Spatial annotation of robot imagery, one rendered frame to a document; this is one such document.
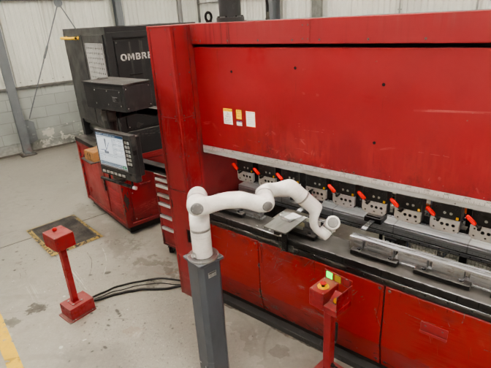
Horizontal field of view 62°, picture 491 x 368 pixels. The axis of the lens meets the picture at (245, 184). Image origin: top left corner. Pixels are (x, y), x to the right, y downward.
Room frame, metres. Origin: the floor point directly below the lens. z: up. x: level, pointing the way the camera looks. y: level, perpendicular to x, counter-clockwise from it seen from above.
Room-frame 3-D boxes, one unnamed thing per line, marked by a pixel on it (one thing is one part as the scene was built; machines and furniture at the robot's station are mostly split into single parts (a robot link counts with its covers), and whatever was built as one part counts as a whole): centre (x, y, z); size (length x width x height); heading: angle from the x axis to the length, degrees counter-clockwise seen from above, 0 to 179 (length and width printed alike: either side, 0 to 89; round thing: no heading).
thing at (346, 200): (2.40, -0.64, 1.26); 0.15 x 0.09 x 0.17; 50
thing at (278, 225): (2.53, -0.26, 1.00); 0.26 x 0.18 x 0.01; 140
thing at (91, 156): (4.28, 1.59, 1.04); 0.30 x 0.26 x 0.12; 38
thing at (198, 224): (2.18, 0.28, 1.30); 0.19 x 0.12 x 0.24; 4
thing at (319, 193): (2.53, -0.49, 1.26); 0.15 x 0.09 x 0.17; 50
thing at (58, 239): (2.96, 1.54, 0.41); 0.25 x 0.20 x 0.83; 140
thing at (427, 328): (1.86, -1.04, 0.58); 0.15 x 0.02 x 0.07; 50
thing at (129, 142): (2.99, 0.93, 1.42); 0.45 x 0.12 x 0.36; 50
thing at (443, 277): (1.95, -1.09, 0.89); 0.30 x 0.05 x 0.03; 50
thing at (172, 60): (3.40, 0.28, 1.15); 0.85 x 0.25 x 2.30; 140
